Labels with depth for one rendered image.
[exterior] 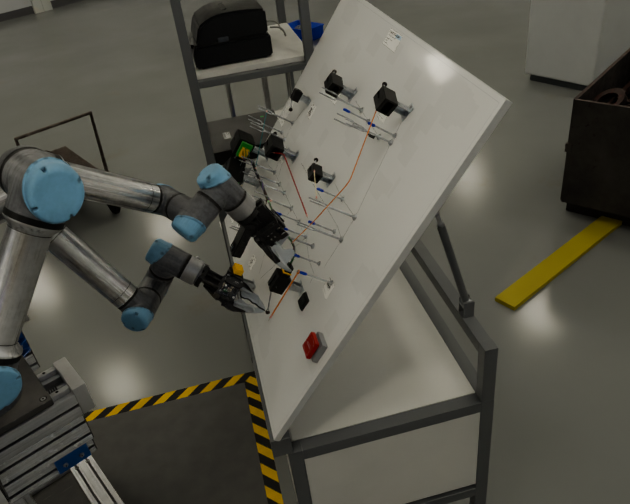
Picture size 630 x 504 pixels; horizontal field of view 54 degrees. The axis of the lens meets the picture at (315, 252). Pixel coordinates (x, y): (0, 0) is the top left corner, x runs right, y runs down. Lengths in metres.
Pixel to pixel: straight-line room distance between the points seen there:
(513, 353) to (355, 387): 1.41
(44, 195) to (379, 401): 1.08
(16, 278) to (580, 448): 2.23
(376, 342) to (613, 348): 1.54
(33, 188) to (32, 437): 0.68
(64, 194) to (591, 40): 5.10
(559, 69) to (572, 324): 3.21
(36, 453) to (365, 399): 0.88
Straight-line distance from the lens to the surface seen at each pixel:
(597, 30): 5.87
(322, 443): 1.78
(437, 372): 1.94
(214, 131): 2.81
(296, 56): 2.50
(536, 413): 2.93
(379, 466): 1.92
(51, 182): 1.29
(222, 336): 3.38
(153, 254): 1.76
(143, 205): 1.59
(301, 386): 1.64
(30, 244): 1.34
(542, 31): 6.11
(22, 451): 1.72
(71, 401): 1.69
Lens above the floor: 2.19
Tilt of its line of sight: 35 degrees down
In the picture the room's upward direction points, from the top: 7 degrees counter-clockwise
